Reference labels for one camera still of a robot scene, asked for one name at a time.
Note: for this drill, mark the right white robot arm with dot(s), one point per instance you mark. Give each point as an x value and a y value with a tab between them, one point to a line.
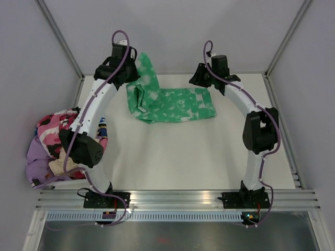
261	135

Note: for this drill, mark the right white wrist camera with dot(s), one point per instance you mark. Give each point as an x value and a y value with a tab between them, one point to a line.
213	54

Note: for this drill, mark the green tie-dye trousers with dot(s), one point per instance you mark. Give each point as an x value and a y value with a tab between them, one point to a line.
150	103

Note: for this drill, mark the purple trousers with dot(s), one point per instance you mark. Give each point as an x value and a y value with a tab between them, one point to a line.
37	169

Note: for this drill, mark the beige garment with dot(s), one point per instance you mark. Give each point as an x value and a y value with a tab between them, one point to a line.
56	165

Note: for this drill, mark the slotted cable duct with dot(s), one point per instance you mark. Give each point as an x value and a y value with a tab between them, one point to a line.
145	216

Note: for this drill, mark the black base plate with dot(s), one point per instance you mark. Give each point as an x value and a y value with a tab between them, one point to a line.
245	200
94	200

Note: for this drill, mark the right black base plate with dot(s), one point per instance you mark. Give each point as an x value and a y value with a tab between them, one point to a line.
245	200

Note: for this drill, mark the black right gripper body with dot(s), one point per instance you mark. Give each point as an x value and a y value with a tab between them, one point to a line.
203	78

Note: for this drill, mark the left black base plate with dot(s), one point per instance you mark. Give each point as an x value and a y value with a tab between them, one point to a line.
94	200

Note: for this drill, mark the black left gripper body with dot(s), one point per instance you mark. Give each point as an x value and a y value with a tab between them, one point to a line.
132	74

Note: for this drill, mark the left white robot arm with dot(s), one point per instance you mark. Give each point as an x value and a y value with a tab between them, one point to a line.
79	140

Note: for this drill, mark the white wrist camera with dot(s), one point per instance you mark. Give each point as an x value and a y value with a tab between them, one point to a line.
123	42
213	54

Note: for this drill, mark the aluminium rail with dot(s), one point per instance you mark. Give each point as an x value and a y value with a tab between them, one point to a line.
183	200

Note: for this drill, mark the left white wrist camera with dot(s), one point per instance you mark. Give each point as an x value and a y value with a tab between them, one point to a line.
123	42

